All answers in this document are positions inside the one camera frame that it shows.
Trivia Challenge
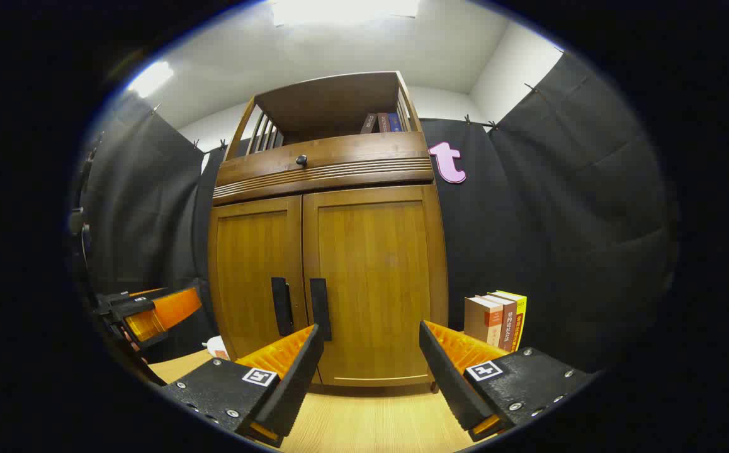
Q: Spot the wooden shoe cabinet door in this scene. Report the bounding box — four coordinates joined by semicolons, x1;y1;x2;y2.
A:
302;184;450;388
208;195;310;366

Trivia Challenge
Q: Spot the yellow book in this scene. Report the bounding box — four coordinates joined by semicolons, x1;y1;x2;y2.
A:
497;290;528;353

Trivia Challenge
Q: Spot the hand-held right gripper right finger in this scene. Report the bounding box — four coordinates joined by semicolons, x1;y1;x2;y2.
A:
419;320;595;442

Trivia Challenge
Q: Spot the small ceiling light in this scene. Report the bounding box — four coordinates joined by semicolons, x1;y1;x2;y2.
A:
127;60;175;98

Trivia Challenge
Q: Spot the white object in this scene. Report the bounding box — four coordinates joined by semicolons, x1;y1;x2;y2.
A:
203;336;232;361

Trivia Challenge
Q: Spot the black door handle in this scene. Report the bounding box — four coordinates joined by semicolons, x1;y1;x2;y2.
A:
271;277;294;337
310;277;332;342

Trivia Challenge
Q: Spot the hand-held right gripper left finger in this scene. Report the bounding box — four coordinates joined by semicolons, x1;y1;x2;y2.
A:
162;324;325;449

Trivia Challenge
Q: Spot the wooden cabinet drawer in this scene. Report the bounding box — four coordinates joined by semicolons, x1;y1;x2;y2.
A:
215;131;433;188

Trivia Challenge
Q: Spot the brown spine book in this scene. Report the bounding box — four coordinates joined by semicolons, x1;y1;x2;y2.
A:
487;293;517;353

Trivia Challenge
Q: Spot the beige book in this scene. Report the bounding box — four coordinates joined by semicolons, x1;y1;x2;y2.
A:
463;296;504;349

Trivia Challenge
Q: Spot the black backdrop cloth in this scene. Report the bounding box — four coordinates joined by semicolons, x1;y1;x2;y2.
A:
72;50;680;378

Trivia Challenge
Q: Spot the large ceiling light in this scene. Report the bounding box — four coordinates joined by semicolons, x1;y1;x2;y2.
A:
269;0;422;27

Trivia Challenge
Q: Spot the wooden double-door shoe cabinet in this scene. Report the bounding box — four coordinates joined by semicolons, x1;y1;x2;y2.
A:
207;70;450;394

